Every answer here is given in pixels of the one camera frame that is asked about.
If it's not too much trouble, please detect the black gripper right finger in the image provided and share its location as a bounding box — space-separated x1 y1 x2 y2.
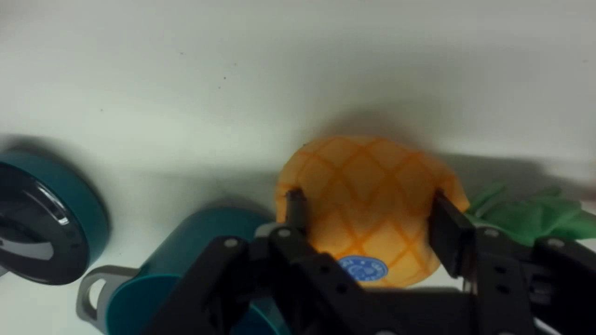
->
429 192 473 278

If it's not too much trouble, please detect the pineapple plushie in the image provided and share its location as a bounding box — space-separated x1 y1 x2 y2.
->
276 137 596 287

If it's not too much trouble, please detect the teal toy pot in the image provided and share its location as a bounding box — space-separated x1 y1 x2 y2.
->
77 207 274 335

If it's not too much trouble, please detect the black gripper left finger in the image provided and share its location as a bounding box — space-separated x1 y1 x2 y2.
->
285 189 309 241

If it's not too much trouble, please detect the teal toy kettle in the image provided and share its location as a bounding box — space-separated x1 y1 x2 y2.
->
0 150 110 286

